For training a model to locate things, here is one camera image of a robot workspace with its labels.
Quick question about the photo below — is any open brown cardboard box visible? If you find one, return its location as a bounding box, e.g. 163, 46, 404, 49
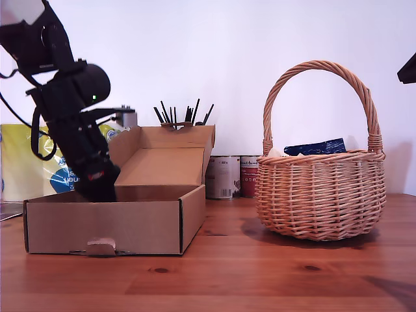
22, 122, 216, 257

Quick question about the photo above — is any thick black cable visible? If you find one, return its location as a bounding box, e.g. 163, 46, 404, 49
30, 109, 59, 161

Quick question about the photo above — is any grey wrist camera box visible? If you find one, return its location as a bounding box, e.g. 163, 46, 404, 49
83, 103, 138, 128

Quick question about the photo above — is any printed black grey flyer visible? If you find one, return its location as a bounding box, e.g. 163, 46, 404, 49
0, 203, 24, 222

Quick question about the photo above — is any Tesco kitchen towel pack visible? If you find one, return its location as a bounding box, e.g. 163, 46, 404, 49
0, 122, 131, 204

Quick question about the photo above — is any thin black cable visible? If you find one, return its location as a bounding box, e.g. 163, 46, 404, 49
0, 90, 33, 129

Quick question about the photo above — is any red label tin can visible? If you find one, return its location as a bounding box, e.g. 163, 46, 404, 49
239, 155, 261, 198

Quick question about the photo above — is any blue chocolate eggs bag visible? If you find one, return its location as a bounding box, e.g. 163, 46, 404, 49
283, 137, 347, 156

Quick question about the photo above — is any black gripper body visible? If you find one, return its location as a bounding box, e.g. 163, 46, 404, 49
47, 119, 110, 182

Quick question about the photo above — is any white label tin can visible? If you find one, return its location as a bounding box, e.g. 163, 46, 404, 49
205, 155, 241, 200

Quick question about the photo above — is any woven wicker basket with handle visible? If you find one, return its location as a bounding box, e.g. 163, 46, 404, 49
255, 60, 387, 242

